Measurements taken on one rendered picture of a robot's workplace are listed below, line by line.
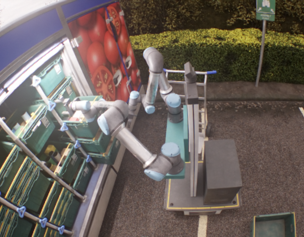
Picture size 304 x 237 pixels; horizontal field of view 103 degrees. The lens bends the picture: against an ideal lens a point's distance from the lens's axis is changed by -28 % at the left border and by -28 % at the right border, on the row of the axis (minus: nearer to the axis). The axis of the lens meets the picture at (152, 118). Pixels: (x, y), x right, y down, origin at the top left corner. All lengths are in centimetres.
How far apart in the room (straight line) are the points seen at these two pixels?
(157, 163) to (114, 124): 34
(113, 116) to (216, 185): 110
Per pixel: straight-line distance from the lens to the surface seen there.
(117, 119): 100
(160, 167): 100
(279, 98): 413
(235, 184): 165
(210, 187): 160
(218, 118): 331
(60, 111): 175
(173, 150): 104
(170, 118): 151
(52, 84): 169
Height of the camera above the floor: 232
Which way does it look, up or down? 43 degrees down
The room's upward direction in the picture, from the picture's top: 15 degrees counter-clockwise
